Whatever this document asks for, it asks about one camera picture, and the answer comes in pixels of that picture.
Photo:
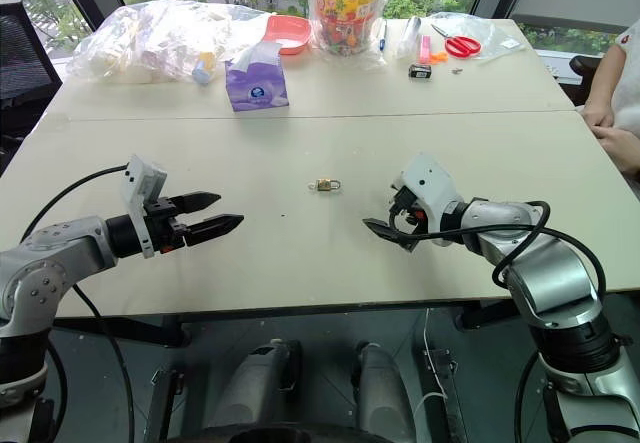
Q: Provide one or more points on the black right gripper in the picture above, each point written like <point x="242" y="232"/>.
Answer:
<point x="406" y="205"/>

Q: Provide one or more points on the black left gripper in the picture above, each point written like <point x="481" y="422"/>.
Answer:
<point x="167" y="223"/>

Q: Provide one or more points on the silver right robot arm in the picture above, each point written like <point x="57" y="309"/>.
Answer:
<point x="550" y="273"/>

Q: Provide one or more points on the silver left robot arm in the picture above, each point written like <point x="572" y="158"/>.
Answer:
<point x="60" y="250"/>

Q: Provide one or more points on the person's bare forearm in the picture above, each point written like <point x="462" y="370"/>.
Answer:
<point x="607" y="70"/>

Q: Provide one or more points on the person's bare hand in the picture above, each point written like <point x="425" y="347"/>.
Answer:
<point x="598" y="114"/>
<point x="620" y="149"/>

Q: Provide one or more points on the small brass padlock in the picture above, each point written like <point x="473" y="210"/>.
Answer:
<point x="327" y="184"/>

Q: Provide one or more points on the purple tissue box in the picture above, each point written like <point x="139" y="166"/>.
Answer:
<point x="255" y="85"/>

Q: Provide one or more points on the blue and yellow bottle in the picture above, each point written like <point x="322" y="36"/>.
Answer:
<point x="202" y="69"/>

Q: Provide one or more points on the small black box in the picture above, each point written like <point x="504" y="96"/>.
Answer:
<point x="420" y="71"/>

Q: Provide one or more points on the grey rounded robot leg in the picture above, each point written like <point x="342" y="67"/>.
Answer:
<point x="255" y="393"/>
<point x="382" y="398"/>

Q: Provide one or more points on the black metal table leg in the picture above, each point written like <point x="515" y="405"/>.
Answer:
<point x="447" y="393"/>
<point x="162" y="405"/>

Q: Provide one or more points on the large clear bag of goods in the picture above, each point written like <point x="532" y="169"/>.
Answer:
<point x="150" y="45"/>

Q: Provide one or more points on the small orange plastic piece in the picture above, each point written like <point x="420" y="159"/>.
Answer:
<point x="439" y="57"/>

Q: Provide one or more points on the pink plastic strip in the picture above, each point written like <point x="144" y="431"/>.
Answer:
<point x="425" y="48"/>

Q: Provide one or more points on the blue pen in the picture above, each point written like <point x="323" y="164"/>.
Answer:
<point x="383" y="35"/>

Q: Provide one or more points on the small clear plastic packet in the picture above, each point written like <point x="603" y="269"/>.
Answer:
<point x="409" y="35"/>

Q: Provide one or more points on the red plastic bowl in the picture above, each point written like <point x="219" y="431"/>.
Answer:
<point x="287" y="33"/>

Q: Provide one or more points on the colourful candy jar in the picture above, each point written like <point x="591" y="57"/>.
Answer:
<point x="345" y="8"/>

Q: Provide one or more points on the flat clear plastic bag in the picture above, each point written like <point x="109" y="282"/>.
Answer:
<point x="495" y="33"/>

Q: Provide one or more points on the black mesh office chair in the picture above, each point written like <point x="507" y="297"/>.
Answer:
<point x="25" y="73"/>

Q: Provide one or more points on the dark chair armrest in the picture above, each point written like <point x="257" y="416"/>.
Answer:
<point x="581" y="78"/>

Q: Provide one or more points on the seated person in white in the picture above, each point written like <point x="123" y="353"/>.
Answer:
<point x="631" y="88"/>

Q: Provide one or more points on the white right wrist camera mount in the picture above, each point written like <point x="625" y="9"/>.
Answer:
<point x="430" y="183"/>

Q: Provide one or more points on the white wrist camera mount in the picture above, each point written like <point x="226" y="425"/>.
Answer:
<point x="142" y="178"/>
<point x="430" y="183"/>

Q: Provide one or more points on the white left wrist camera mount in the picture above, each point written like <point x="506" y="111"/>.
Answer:
<point x="142" y="178"/>

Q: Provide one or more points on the black table frame beam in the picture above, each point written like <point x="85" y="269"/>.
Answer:
<point x="487" y="313"/>
<point x="125" y="330"/>

